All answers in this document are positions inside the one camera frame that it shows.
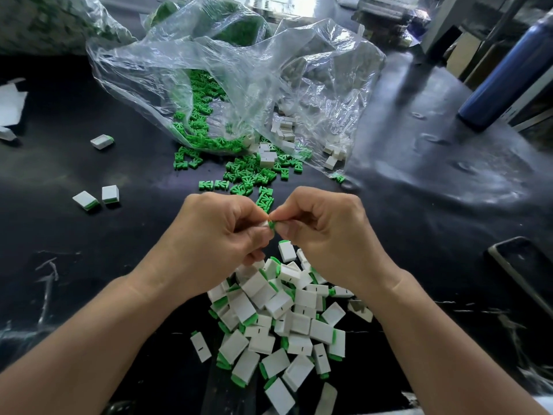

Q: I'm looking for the grey machine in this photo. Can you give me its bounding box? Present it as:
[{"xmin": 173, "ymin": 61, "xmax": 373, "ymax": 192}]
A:
[{"xmin": 354, "ymin": 0, "xmax": 429, "ymax": 38}]

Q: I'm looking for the pile of assembled white-green pieces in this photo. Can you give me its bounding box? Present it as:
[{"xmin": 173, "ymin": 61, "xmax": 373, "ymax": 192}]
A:
[{"xmin": 207, "ymin": 239, "xmax": 349, "ymax": 415}]

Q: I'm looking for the large bag of assembled pieces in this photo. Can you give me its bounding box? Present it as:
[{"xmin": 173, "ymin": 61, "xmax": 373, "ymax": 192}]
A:
[{"xmin": 0, "ymin": 0, "xmax": 138, "ymax": 55}]

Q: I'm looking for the clear plastic bag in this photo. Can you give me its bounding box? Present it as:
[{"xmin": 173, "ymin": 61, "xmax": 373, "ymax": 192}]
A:
[{"xmin": 86, "ymin": 0, "xmax": 387, "ymax": 169}]

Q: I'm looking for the brown cardboard box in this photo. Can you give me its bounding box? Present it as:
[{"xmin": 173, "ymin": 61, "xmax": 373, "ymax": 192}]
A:
[{"xmin": 446, "ymin": 30, "xmax": 485, "ymax": 78}]

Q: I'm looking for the pile of green clips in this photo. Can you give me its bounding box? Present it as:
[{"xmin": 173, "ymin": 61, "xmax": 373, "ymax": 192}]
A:
[{"xmin": 171, "ymin": 69, "xmax": 347, "ymax": 213}]

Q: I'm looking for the empty white shell right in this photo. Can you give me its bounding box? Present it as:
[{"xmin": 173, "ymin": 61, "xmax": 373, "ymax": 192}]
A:
[{"xmin": 348, "ymin": 299, "xmax": 374, "ymax": 323}]

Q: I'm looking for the plastic bag full of green pieces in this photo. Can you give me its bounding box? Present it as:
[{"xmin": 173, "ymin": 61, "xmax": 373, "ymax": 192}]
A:
[{"xmin": 142, "ymin": 0, "xmax": 269, "ymax": 47}]

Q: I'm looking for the person's right forearm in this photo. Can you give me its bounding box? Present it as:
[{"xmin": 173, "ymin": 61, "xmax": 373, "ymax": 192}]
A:
[{"xmin": 361, "ymin": 267, "xmax": 550, "ymax": 415}]

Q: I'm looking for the white paper sheet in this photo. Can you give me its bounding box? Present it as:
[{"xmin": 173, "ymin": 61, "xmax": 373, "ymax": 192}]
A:
[{"xmin": 0, "ymin": 82, "xmax": 29, "ymax": 128}]

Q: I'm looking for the person's right hand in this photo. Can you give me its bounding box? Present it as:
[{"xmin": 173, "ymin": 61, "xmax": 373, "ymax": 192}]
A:
[{"xmin": 270, "ymin": 186, "xmax": 406, "ymax": 295}]

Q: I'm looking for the heap of white caps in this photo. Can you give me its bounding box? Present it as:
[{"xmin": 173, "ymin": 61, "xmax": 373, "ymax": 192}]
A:
[{"xmin": 257, "ymin": 112, "xmax": 347, "ymax": 169}]

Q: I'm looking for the black smartphone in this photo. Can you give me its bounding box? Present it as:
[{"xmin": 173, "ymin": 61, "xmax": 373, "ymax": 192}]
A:
[{"xmin": 488, "ymin": 236, "xmax": 553, "ymax": 316}]

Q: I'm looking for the blue cylinder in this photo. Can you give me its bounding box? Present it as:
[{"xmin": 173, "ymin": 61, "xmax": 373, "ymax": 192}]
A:
[{"xmin": 457, "ymin": 17, "xmax": 553, "ymax": 131}]

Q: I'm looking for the person's left forearm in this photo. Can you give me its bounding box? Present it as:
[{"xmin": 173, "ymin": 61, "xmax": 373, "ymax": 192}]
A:
[{"xmin": 0, "ymin": 276, "xmax": 190, "ymax": 415}]

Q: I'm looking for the white metal frame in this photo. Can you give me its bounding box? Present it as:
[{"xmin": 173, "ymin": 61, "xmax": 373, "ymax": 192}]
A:
[{"xmin": 422, "ymin": 0, "xmax": 553, "ymax": 74}]

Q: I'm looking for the person's left hand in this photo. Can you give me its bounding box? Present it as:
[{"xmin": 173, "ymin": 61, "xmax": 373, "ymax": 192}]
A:
[{"xmin": 142, "ymin": 191, "xmax": 274, "ymax": 306}]

